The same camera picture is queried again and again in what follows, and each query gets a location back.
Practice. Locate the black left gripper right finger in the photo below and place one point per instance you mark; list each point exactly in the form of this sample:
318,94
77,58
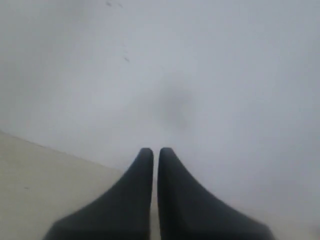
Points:
187,211

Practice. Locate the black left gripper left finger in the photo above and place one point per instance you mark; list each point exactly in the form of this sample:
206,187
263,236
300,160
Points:
121,213

